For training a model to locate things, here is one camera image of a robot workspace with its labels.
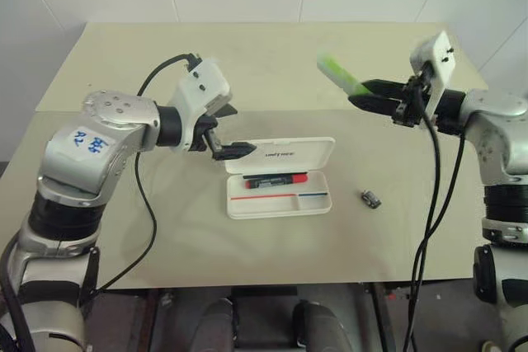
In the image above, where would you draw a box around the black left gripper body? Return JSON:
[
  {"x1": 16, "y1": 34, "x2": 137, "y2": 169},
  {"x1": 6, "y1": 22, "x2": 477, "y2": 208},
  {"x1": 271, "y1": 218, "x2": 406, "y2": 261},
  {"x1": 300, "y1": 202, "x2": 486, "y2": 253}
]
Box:
[{"x1": 191, "y1": 114, "x2": 226, "y2": 162}]

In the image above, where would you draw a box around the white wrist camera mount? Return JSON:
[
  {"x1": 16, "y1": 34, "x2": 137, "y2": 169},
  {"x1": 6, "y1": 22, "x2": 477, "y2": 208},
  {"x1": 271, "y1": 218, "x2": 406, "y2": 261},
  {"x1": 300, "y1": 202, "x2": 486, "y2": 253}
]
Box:
[
  {"x1": 167, "y1": 56, "x2": 232, "y2": 153},
  {"x1": 409, "y1": 30, "x2": 458, "y2": 120}
]

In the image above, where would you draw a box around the red marker with black label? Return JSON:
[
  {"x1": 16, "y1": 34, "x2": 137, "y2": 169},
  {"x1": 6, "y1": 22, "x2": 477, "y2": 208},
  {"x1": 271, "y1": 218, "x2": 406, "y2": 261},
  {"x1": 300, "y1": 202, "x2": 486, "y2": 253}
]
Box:
[{"x1": 242, "y1": 171, "x2": 309, "y2": 190}]

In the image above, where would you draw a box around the white label with blue writing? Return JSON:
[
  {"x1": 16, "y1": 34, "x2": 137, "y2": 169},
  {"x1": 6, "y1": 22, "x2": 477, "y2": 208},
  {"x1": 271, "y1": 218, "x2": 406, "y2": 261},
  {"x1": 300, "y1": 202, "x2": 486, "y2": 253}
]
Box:
[{"x1": 65, "y1": 124, "x2": 111, "y2": 160}]

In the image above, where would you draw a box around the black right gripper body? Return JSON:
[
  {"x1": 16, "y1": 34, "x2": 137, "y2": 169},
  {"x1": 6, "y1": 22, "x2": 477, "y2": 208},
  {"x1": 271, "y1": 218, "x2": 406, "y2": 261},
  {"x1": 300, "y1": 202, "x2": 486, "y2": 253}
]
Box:
[{"x1": 390, "y1": 69, "x2": 435, "y2": 129}]

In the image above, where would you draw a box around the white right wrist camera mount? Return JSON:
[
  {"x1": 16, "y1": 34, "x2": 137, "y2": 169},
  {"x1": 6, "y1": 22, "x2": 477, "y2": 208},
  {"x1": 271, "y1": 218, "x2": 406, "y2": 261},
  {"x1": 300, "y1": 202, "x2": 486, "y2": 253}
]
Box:
[{"x1": 409, "y1": 30, "x2": 458, "y2": 120}]

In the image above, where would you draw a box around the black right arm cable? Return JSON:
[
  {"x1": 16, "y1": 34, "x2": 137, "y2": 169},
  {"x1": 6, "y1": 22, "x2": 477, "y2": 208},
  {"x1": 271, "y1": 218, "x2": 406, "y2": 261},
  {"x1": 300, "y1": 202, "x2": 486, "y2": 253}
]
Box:
[
  {"x1": 402, "y1": 135, "x2": 467, "y2": 352},
  {"x1": 402, "y1": 75, "x2": 441, "y2": 352}
]

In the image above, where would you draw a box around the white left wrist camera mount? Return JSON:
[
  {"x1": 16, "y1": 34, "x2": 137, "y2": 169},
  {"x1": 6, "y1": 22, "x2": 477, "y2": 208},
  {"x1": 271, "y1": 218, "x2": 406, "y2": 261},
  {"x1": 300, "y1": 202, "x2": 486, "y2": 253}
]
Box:
[{"x1": 167, "y1": 56, "x2": 232, "y2": 153}]

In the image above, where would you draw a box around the green marker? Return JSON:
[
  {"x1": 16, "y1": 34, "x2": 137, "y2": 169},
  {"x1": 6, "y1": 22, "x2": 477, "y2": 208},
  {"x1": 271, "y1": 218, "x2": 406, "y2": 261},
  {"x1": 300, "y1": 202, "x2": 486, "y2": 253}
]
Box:
[{"x1": 316, "y1": 51, "x2": 372, "y2": 96}]

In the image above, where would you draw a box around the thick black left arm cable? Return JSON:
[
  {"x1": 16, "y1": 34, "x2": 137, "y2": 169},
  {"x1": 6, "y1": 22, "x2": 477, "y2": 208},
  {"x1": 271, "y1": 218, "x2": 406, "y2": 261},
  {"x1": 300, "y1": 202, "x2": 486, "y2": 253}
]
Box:
[{"x1": 0, "y1": 240, "x2": 36, "y2": 352}]

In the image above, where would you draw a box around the small silver black clip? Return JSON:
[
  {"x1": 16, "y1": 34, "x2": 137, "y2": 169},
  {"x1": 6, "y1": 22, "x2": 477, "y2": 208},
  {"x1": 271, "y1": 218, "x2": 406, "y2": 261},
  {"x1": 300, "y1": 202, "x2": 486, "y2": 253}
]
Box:
[{"x1": 361, "y1": 189, "x2": 383, "y2": 209}]

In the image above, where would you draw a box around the white plastic pencil case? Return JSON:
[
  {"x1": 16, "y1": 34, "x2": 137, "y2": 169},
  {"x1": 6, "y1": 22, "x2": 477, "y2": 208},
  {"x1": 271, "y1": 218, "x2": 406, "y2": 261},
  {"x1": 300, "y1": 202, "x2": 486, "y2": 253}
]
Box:
[{"x1": 224, "y1": 136, "x2": 336, "y2": 220}]

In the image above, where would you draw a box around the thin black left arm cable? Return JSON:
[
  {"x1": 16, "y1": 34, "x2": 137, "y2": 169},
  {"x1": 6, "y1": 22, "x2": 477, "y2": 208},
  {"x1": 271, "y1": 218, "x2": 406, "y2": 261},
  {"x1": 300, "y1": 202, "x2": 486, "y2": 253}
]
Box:
[{"x1": 97, "y1": 53, "x2": 203, "y2": 292}]

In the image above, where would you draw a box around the dark rounded shape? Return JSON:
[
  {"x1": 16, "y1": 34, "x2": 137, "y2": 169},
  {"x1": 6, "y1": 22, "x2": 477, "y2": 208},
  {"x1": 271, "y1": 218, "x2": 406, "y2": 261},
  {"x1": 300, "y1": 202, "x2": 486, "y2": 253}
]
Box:
[{"x1": 291, "y1": 301, "x2": 352, "y2": 352}]

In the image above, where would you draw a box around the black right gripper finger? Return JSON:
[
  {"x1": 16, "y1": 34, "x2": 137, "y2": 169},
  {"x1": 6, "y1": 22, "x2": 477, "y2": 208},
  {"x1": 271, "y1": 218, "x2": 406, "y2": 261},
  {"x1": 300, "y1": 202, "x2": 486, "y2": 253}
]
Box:
[
  {"x1": 361, "y1": 78, "x2": 409, "y2": 98},
  {"x1": 348, "y1": 93, "x2": 404, "y2": 117}
]

